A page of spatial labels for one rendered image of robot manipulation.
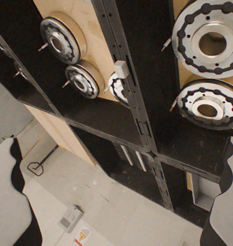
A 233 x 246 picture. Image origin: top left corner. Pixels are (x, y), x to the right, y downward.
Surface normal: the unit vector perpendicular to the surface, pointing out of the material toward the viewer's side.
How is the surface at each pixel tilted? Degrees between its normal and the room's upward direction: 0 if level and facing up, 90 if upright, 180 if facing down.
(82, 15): 0
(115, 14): 0
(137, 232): 90
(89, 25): 0
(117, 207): 90
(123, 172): 90
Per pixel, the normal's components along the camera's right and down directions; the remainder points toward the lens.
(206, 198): -0.34, -0.66
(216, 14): -0.55, 0.73
